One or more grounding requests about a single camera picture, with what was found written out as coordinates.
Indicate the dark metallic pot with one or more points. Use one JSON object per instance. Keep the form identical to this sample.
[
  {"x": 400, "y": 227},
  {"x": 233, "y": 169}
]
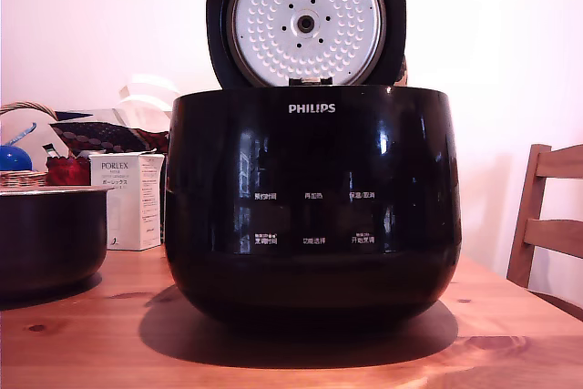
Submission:
[{"x": 45, "y": 243}]

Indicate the black Philips rice cooker body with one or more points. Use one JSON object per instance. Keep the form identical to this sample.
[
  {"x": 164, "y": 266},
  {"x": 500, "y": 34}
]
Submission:
[{"x": 314, "y": 156}]

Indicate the black rice cooker lid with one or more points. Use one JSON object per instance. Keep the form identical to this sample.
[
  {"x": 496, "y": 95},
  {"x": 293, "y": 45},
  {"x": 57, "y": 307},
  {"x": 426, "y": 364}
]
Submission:
[{"x": 305, "y": 24}]

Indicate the white Porlex cardboard box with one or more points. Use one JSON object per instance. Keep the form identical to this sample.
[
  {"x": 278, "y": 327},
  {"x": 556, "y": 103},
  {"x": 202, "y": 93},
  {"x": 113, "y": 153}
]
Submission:
[{"x": 132, "y": 207}]

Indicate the dark patterned fabric cushion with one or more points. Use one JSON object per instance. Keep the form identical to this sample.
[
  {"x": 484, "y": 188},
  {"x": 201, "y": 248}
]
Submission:
[{"x": 100, "y": 134}]

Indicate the brown wooden chair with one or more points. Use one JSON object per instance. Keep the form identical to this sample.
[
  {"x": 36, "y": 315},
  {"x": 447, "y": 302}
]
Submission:
[{"x": 553, "y": 229}]

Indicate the woven wicker basket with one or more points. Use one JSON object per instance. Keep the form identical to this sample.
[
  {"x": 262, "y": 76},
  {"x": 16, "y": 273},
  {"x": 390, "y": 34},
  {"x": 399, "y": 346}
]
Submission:
[{"x": 23, "y": 178}]

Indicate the blue striped ribbon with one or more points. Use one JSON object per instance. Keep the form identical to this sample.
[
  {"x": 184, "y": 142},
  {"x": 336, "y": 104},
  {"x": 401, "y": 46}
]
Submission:
[{"x": 22, "y": 133}]

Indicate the blue ball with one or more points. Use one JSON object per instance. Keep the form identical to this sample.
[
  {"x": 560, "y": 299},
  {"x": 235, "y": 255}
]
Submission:
[{"x": 13, "y": 159}]

